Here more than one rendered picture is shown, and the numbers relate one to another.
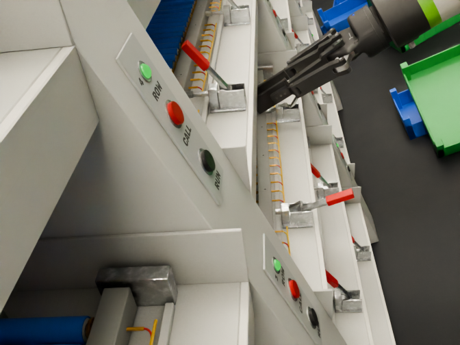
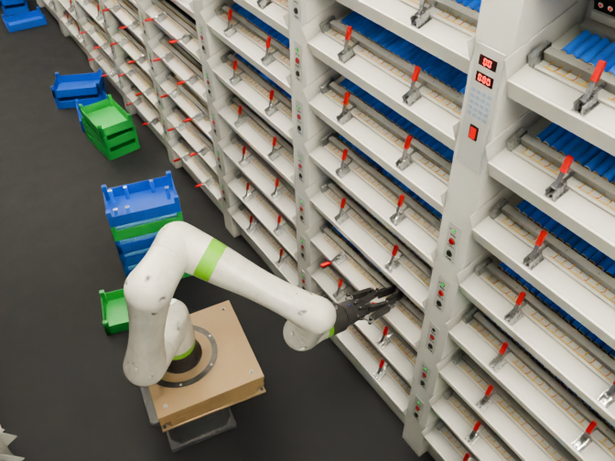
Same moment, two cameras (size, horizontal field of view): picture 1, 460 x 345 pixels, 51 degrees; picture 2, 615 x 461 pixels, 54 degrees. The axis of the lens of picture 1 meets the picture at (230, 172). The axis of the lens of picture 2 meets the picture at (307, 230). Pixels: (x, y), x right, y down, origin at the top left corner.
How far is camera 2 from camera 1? 2.17 m
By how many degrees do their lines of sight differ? 91
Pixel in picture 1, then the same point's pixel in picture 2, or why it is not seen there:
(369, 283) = (366, 361)
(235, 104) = (337, 218)
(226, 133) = (331, 209)
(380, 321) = (350, 346)
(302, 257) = (329, 249)
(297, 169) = (358, 280)
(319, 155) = (409, 369)
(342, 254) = not seen: hidden behind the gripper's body
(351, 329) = (332, 288)
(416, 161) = not seen: outside the picture
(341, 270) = not seen: hidden behind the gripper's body
